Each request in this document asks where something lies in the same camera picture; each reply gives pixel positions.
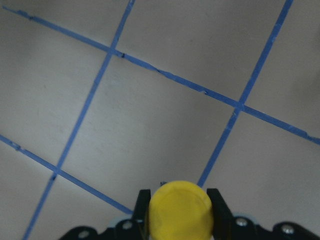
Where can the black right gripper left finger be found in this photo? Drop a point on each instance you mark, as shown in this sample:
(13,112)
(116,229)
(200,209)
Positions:
(140,216)

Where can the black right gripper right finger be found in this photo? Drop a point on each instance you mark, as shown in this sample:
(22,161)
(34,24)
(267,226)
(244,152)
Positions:
(221,214)

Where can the yellow push button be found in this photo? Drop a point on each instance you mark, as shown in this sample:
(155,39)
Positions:
(180,210)

